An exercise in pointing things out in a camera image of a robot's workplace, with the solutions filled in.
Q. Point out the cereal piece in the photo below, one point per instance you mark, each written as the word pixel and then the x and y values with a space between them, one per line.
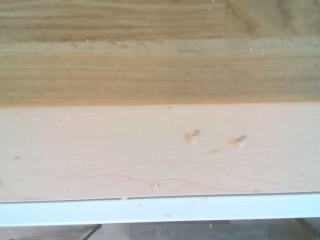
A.
pixel 240 141
pixel 156 185
pixel 123 199
pixel 214 151
pixel 191 137
pixel 17 159

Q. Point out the large wooden butcher board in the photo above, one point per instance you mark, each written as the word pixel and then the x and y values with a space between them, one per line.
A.
pixel 140 62

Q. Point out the white kitchen drawer cabinet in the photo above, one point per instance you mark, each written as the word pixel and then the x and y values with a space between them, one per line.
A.
pixel 160 210

